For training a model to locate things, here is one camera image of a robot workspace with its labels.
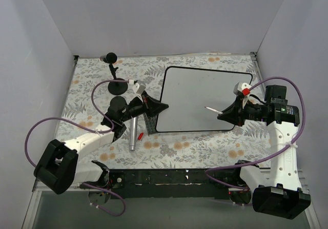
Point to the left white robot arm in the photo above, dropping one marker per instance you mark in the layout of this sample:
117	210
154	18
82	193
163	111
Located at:
59	167

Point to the white whiteboard black frame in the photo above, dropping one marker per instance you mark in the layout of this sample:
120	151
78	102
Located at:
191	93

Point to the black perforated plate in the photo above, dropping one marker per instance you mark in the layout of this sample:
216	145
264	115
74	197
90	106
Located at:
150	123

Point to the red white marker pen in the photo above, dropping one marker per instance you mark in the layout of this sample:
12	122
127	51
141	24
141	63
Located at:
213	110

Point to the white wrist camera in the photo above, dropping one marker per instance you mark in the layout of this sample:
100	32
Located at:
242	89
138	88

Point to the silver microphone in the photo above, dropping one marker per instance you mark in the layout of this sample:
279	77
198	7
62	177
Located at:
133	133

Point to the black microphone stand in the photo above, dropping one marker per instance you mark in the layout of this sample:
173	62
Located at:
116	88

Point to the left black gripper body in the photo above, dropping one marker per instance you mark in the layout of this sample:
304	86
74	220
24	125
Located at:
147	106

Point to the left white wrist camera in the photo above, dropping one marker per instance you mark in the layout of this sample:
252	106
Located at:
138	88

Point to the black base bar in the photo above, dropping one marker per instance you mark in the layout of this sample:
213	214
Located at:
165	183

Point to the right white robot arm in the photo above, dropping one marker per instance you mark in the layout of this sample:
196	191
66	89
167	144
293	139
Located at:
281	194

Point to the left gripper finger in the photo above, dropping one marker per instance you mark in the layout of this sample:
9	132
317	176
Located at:
152	112
153	104

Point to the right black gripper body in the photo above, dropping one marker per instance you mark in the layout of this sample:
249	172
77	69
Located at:
239	113

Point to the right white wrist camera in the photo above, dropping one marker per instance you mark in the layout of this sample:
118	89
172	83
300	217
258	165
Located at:
242	89

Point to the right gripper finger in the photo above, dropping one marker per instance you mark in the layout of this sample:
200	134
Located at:
234	107
230	118

